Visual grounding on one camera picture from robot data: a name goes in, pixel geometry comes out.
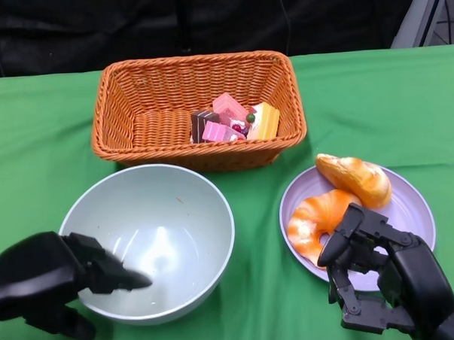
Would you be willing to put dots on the deep pink cake slice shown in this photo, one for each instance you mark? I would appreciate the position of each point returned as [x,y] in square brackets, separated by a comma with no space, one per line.
[217,131]

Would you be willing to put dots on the brown chocolate cake slice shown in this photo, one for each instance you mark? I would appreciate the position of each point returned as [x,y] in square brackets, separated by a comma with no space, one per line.
[200,124]

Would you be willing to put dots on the black cloth drape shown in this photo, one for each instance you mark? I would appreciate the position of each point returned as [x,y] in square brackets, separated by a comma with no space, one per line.
[92,25]

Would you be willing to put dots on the orange wicker basket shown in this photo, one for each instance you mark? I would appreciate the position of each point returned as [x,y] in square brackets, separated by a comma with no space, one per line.
[161,131]

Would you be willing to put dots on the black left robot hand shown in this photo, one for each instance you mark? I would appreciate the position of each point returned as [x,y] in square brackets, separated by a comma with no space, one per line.
[35,272]

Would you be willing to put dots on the yellow cake slice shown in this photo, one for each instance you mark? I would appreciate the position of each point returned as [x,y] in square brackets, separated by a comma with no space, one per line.
[266,121]

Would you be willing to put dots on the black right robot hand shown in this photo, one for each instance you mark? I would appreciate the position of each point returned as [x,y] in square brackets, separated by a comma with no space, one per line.
[416,282]

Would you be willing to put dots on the orange white oval bread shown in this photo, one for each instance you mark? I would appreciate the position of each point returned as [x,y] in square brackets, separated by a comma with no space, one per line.
[359,179]

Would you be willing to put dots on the grey metal frame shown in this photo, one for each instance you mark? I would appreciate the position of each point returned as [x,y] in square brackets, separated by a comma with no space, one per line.
[419,11]

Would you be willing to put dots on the pale grey ribbed bowl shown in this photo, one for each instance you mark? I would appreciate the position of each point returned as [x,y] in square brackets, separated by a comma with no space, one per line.
[157,210]

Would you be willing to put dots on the lilac round plate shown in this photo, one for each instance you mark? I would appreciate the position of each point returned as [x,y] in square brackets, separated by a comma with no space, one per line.
[406,215]

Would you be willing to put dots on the salmon pink cake slice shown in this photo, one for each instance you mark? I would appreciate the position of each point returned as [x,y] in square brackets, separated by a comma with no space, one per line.
[228,104]

